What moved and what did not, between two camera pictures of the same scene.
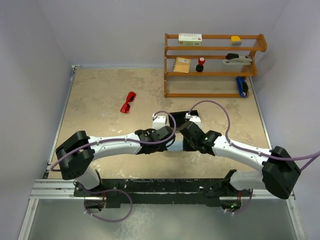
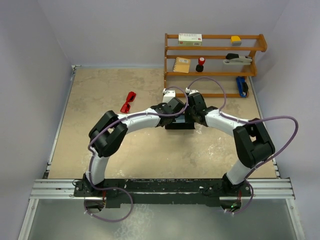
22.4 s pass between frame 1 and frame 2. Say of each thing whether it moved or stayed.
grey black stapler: stayed
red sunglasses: stayed
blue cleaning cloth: moved
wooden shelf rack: stayed
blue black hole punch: stayed
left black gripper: moved
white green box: stayed
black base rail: stayed
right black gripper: moved
